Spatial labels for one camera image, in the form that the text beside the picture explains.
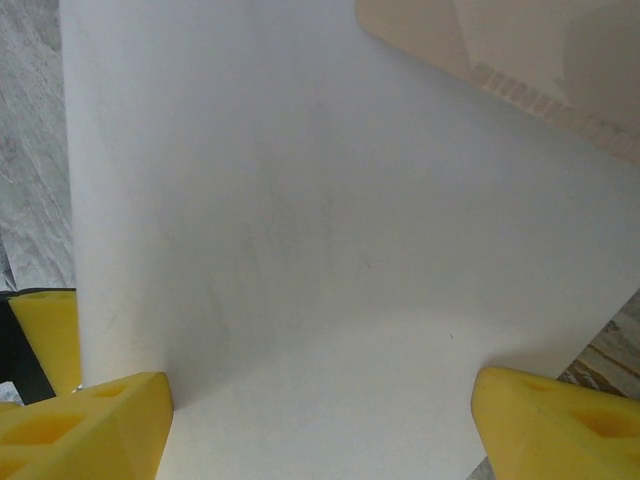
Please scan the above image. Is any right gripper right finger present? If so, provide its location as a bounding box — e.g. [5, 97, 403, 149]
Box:
[472, 367, 640, 480]

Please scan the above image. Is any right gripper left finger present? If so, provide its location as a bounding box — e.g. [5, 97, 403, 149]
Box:
[0, 370, 175, 480]

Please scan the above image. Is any white paper sheet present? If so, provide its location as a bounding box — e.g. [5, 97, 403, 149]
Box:
[57, 0, 640, 480]

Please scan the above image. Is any brown cardboard folder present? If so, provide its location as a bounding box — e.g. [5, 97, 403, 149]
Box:
[353, 0, 640, 166]

